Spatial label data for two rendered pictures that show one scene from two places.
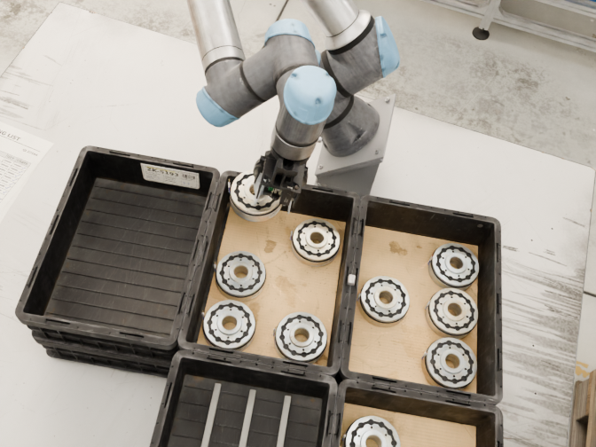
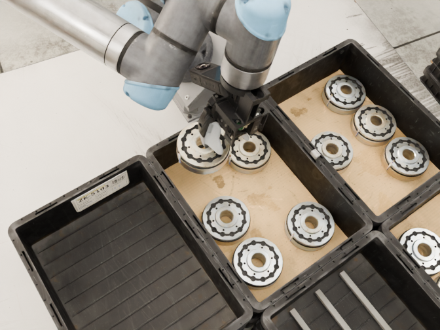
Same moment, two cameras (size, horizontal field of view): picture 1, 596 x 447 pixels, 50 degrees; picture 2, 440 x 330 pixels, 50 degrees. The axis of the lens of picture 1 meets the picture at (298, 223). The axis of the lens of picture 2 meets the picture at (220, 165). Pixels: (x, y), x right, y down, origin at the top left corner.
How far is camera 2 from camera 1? 0.54 m
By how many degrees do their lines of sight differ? 20
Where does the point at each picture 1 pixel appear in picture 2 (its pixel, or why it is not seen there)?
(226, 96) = (165, 71)
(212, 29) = (92, 21)
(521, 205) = (317, 27)
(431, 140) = not seen: hidden behind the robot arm
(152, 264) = (152, 271)
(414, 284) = (332, 126)
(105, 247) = (101, 293)
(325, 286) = (283, 175)
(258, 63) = (179, 18)
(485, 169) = not seen: hidden behind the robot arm
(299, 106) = (272, 25)
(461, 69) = not seen: outside the picture
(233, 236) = (187, 196)
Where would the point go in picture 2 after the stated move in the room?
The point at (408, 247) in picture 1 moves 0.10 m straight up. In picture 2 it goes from (304, 105) to (313, 80)
